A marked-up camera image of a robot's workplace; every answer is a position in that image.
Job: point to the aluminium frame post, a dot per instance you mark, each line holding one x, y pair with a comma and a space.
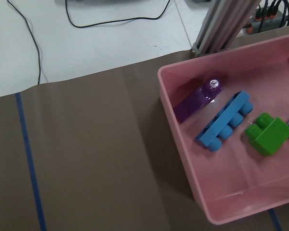
222, 24

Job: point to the purple block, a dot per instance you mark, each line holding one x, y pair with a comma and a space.
196, 100

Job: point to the pink plastic box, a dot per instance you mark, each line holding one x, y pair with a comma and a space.
235, 181

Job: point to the long blue block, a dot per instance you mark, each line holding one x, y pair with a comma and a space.
221, 126

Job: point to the green block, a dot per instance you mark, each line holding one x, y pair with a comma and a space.
267, 134

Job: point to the black power strip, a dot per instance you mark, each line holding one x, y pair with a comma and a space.
269, 17

